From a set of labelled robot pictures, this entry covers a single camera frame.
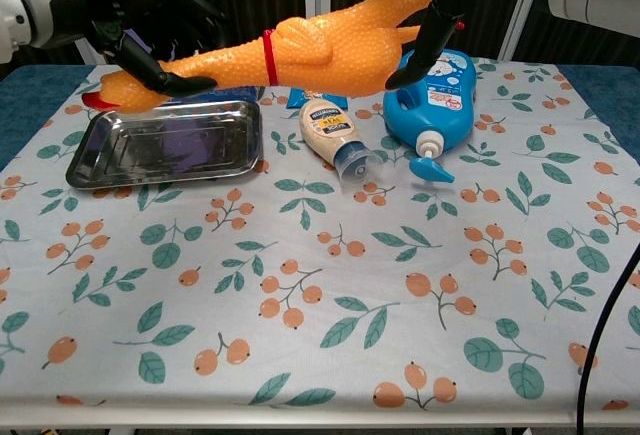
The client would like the orange rubber chicken toy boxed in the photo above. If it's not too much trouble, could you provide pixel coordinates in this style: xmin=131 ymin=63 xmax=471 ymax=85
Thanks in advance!
xmin=82 ymin=0 xmax=436 ymax=115

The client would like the stainless steel rectangular tray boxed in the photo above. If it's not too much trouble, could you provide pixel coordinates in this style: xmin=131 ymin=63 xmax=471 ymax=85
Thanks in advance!
xmin=65 ymin=99 xmax=265 ymax=190

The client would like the blue detergent pump bottle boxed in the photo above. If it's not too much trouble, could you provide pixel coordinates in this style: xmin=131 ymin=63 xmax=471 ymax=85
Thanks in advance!
xmin=382 ymin=48 xmax=477 ymax=186

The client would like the mayonnaise squeeze bottle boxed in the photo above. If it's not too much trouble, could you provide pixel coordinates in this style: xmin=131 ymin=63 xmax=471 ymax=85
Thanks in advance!
xmin=298 ymin=99 xmax=385 ymax=191

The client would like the small blue snack packet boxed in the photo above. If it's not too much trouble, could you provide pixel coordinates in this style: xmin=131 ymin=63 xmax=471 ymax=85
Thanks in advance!
xmin=286 ymin=87 xmax=350 ymax=109

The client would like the floral fruit print tablecloth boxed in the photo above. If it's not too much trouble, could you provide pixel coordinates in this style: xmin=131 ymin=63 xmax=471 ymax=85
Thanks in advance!
xmin=0 ymin=57 xmax=640 ymax=411

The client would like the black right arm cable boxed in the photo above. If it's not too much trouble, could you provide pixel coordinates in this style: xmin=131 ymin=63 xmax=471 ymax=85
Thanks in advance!
xmin=574 ymin=242 xmax=640 ymax=435

